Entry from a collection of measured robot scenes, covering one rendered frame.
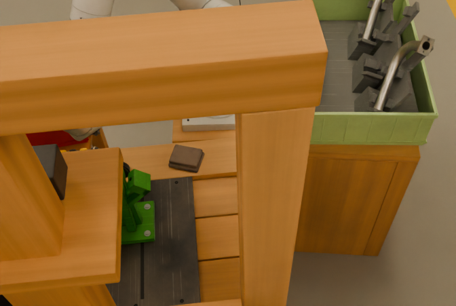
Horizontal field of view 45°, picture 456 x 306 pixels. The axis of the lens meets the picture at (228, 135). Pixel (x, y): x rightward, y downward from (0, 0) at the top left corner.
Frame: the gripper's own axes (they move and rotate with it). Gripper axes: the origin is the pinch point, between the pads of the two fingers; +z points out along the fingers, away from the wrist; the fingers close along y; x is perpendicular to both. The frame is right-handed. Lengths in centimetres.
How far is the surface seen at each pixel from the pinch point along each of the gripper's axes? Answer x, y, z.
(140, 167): 15.6, -4.2, 12.3
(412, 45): 34, -96, 3
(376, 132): 51, -76, 21
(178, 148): 17.6, -17.7, 11.9
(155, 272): 45.4, 7.4, -6.0
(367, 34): 20, -98, 31
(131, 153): 9.5, -4.0, 15.3
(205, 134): 17.2, -28.1, 24.5
